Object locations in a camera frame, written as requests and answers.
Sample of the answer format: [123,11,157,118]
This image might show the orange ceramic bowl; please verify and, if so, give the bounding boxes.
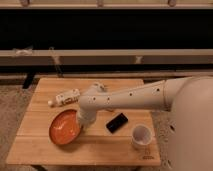
[49,109,81,145]

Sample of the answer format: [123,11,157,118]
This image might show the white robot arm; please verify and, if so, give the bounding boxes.
[77,76,213,171]

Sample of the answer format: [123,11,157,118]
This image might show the black smartphone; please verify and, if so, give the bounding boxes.
[106,113,128,133]

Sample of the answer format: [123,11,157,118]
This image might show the wooden table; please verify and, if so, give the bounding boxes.
[6,78,161,166]

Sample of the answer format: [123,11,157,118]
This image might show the white paper cup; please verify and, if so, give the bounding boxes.
[131,124,153,149]

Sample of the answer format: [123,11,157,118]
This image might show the black table leg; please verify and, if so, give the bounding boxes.
[22,72,36,89]

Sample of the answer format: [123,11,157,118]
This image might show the grey metal rail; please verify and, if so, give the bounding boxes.
[0,49,213,66]

